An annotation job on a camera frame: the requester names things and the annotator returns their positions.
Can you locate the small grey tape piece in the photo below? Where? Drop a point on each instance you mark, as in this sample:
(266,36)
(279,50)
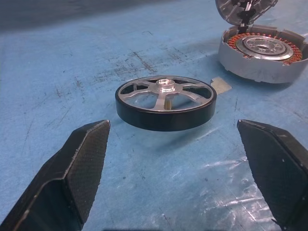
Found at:
(221,85)

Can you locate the black-rimmed silver spoked rotor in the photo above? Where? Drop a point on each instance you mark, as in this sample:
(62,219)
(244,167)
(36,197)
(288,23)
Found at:
(168,121)

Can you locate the grey motor housing copper windings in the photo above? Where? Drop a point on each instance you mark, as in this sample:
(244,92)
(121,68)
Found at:
(252,69)

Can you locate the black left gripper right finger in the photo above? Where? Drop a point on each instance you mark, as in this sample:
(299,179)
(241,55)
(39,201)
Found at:
(279,173)

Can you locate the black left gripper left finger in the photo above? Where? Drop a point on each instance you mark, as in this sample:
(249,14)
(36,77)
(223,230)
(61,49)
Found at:
(72,183)

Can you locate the blue table mat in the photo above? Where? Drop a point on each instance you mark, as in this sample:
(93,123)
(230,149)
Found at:
(72,72)

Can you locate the silver motor end cap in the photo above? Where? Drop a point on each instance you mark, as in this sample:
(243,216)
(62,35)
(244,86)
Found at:
(228,12)

